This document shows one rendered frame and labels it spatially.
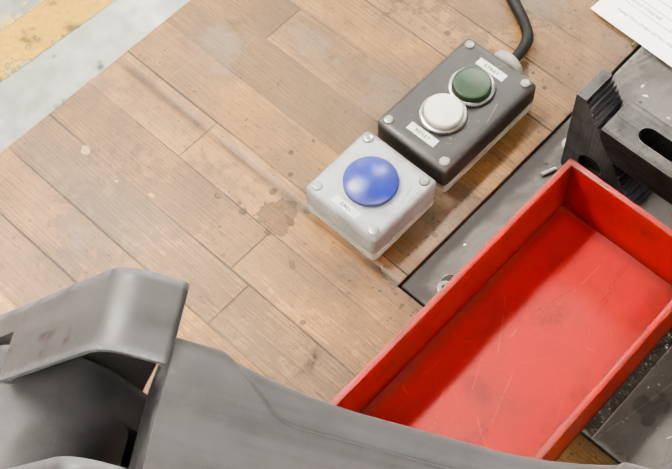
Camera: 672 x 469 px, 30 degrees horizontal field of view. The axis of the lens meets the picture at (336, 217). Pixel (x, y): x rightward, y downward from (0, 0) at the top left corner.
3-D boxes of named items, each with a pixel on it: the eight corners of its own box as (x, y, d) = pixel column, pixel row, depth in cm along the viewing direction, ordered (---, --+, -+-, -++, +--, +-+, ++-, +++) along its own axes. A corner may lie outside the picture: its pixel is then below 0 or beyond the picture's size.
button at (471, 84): (443, 99, 94) (444, 83, 92) (468, 75, 95) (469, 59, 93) (472, 120, 93) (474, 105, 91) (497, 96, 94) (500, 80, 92)
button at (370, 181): (331, 193, 90) (330, 179, 89) (369, 158, 92) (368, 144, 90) (372, 226, 89) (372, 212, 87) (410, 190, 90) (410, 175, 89)
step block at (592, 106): (560, 163, 93) (576, 93, 85) (584, 138, 94) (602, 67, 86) (630, 213, 91) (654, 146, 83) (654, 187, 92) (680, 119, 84)
